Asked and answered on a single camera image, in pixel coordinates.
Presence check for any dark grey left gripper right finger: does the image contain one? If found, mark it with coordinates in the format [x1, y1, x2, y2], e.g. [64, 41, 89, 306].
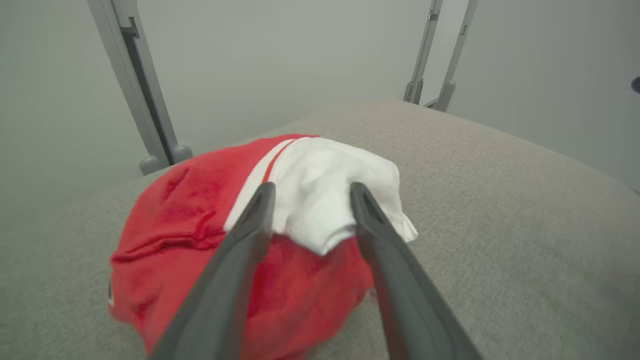
[349, 182, 484, 360]

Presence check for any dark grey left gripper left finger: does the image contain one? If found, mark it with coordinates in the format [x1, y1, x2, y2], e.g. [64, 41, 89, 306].
[148, 182, 277, 360]

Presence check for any red white number 23 shirt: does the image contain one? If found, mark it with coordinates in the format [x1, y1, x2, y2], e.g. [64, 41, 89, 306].
[108, 133, 419, 360]

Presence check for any grey fabric sofa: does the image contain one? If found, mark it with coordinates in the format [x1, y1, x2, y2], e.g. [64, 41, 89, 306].
[0, 99, 640, 360]

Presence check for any grey double partition post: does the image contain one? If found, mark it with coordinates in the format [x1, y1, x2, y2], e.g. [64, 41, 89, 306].
[86, 0, 194, 177]

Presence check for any grey metal partition post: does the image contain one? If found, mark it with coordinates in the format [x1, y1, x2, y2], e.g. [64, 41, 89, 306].
[424, 0, 478, 113]
[403, 0, 445, 105]

